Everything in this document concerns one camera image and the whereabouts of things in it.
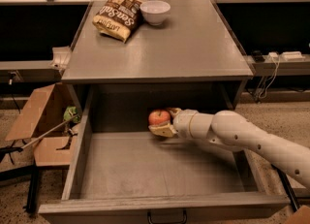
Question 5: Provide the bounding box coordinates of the red apple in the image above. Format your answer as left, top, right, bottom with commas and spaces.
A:
148, 110, 171, 125

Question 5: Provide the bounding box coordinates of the white power strip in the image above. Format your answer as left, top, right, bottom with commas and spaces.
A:
281, 51, 304, 61

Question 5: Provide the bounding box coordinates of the black drawer handle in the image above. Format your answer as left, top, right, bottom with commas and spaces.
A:
147, 210, 188, 224

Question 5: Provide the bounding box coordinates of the thin metal rod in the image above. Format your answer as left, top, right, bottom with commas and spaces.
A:
21, 114, 78, 150

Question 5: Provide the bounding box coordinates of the black pole right floor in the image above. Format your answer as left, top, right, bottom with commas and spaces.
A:
274, 167, 300, 212

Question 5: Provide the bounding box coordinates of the black stand left floor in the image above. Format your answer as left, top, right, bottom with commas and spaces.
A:
24, 163, 41, 214

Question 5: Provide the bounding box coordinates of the brown sea salt chip bag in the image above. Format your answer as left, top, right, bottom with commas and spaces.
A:
92, 0, 143, 43

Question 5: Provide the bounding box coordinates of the open grey top drawer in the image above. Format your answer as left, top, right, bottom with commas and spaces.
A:
39, 88, 289, 224

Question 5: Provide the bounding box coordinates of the brown cardboard box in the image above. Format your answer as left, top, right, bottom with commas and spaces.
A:
6, 83, 79, 168

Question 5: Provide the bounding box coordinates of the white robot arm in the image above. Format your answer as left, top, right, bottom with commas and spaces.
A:
148, 108, 310, 189

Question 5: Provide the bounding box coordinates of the clear plastic bracket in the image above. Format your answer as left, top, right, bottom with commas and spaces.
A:
50, 46, 72, 70

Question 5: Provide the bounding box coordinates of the grey metal cabinet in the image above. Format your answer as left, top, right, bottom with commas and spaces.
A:
62, 0, 253, 133

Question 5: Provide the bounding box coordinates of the green toy in box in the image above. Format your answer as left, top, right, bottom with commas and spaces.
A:
63, 106, 80, 124

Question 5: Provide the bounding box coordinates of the white ceramic bowl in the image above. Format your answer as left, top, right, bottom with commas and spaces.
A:
140, 0, 171, 25

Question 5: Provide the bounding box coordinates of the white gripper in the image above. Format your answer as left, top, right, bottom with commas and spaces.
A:
148, 108, 198, 139

